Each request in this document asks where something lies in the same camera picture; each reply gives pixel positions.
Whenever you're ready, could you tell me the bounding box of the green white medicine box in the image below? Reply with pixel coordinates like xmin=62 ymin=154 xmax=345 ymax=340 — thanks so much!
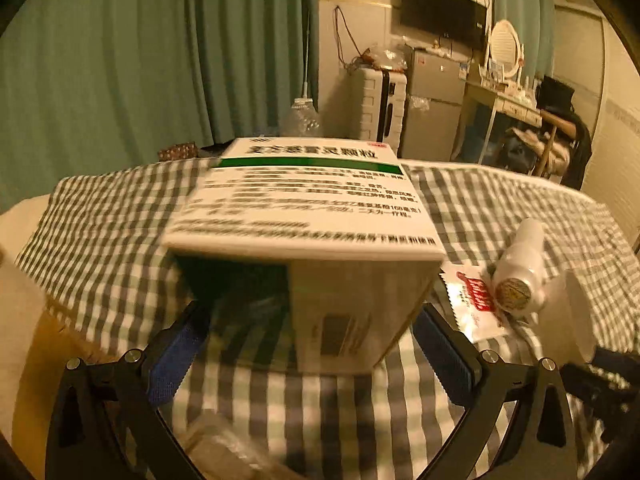
xmin=162 ymin=136 xmax=446 ymax=375

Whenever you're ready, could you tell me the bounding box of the clear plastic cup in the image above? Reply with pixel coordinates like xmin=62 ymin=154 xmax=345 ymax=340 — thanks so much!
xmin=537 ymin=270 xmax=597 ymax=367

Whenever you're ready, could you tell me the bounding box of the brown cardboard box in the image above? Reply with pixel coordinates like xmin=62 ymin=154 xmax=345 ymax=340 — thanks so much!
xmin=1 ymin=254 xmax=116 ymax=479

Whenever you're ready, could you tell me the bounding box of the clear plastic bag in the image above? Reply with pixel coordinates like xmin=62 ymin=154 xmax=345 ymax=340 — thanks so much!
xmin=178 ymin=410 xmax=302 ymax=480

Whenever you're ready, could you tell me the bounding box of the white plastic bottle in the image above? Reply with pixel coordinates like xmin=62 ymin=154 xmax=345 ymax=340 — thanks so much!
xmin=491 ymin=218 xmax=544 ymax=318

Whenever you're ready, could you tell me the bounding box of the green checkered cloth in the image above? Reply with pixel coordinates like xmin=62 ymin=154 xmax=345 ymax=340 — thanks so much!
xmin=14 ymin=156 xmax=640 ymax=480

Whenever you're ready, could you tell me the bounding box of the red white sachet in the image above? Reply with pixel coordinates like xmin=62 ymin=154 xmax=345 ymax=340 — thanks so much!
xmin=440 ymin=261 xmax=511 ymax=344

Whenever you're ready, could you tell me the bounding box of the black chair with clothes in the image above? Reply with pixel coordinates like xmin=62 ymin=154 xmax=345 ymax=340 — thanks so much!
xmin=536 ymin=76 xmax=592 ymax=190

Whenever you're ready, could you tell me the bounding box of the white dressing table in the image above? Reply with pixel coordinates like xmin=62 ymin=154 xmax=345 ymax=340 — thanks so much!
xmin=450 ymin=81 xmax=542 ymax=164

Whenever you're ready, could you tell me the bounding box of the grey mini fridge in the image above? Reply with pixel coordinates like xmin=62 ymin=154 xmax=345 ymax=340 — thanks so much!
xmin=400 ymin=49 xmax=465 ymax=162

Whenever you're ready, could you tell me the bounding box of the oval vanity mirror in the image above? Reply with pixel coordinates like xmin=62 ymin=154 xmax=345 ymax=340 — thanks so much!
xmin=488 ymin=20 xmax=524 ymax=78

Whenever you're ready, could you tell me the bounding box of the green curtain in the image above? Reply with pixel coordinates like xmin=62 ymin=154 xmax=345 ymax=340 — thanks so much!
xmin=1 ymin=0 xmax=319 ymax=209
xmin=492 ymin=0 xmax=554 ymax=81

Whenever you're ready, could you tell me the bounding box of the clear water bottle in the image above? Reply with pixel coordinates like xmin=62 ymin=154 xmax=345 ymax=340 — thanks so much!
xmin=279 ymin=98 xmax=322 ymax=138

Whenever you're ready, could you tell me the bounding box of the white suitcase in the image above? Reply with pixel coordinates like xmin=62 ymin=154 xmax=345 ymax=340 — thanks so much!
xmin=349 ymin=67 xmax=407 ymax=154

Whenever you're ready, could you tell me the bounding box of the black wall television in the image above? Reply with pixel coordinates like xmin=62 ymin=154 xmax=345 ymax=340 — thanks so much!
xmin=400 ymin=0 xmax=487 ymax=51

